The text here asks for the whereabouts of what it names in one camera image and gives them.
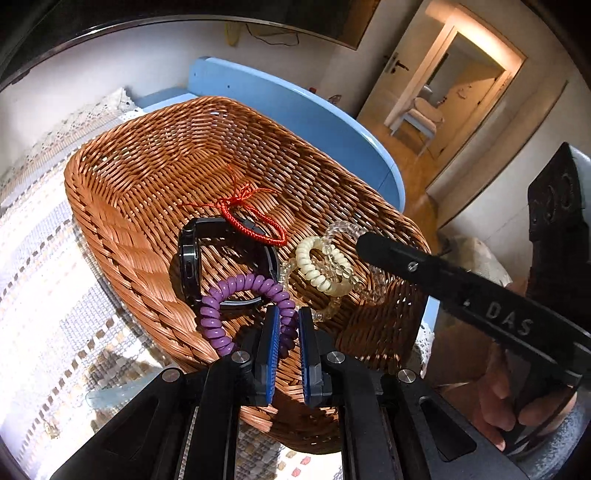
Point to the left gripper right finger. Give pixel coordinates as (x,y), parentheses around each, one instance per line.
(393,426)

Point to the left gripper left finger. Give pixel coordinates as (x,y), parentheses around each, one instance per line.
(184,426)

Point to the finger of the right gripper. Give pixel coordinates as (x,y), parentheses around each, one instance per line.
(430,273)

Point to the light blue hair clip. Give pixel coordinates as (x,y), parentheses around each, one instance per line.
(113,397)

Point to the black smartwatch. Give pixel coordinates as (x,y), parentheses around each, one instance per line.
(210,250)

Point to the right hand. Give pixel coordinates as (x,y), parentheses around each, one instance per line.
(492,411)

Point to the striped woven table mat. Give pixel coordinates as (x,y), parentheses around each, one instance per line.
(64,330)

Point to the blue chair in hallway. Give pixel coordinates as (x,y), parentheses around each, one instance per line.
(422,116)

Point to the brown wicker basket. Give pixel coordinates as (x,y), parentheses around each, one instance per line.
(132,190)

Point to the white door with handle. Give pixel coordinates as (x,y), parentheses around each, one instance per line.
(401,67)

